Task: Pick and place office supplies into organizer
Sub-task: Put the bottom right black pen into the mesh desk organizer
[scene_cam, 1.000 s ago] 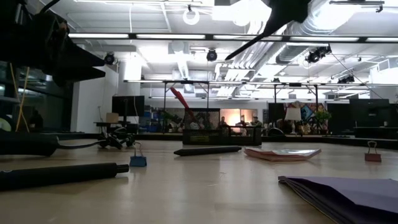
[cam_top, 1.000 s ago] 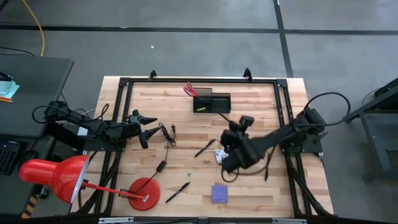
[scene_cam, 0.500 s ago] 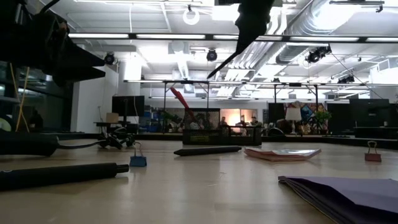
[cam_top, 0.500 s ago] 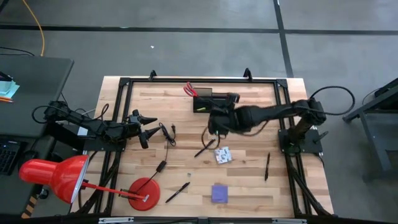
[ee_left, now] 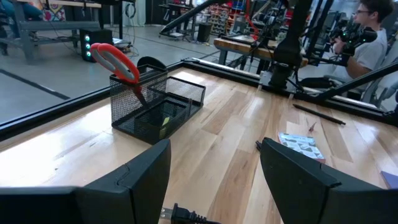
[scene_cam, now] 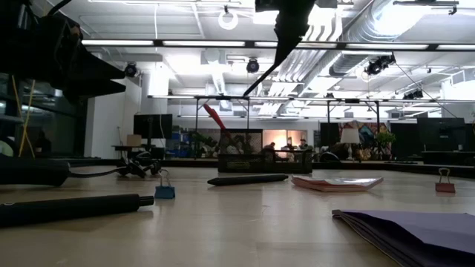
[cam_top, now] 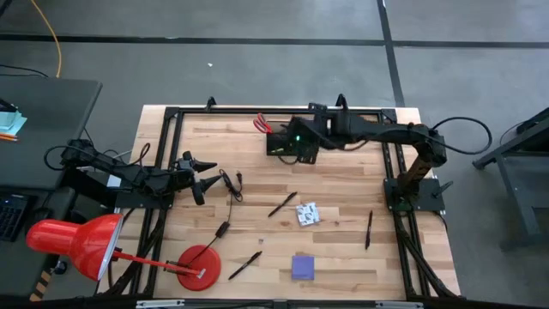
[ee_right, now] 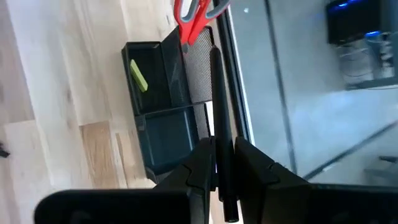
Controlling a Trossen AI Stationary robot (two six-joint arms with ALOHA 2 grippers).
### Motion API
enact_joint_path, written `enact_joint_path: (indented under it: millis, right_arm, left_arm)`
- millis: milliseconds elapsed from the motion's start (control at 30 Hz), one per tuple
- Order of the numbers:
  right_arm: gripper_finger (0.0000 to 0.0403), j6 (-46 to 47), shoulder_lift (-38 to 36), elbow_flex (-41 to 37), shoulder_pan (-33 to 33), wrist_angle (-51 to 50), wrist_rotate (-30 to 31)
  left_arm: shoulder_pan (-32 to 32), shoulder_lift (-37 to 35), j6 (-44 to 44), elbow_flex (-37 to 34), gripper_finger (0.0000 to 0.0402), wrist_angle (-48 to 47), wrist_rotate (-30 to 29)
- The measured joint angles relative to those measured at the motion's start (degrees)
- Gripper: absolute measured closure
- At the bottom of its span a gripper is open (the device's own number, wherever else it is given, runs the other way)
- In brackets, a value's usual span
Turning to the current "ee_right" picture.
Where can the black pen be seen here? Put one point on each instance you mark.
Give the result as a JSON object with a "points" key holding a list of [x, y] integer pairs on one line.
{"points": [[222, 124]]}

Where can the red grey scissors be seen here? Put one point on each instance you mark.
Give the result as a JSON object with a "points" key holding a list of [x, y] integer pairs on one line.
{"points": [[182, 28]]}

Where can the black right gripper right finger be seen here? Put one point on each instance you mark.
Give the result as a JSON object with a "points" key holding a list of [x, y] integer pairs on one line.
{"points": [[258, 168]]}

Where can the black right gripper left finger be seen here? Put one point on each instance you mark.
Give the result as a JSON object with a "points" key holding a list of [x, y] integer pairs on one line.
{"points": [[192, 174]]}

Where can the black electronic box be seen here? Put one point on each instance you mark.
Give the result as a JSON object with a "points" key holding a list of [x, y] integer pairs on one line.
{"points": [[354, 21]]}

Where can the black mesh desk organizer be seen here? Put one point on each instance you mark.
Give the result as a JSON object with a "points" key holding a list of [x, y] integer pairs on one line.
{"points": [[168, 137]]}

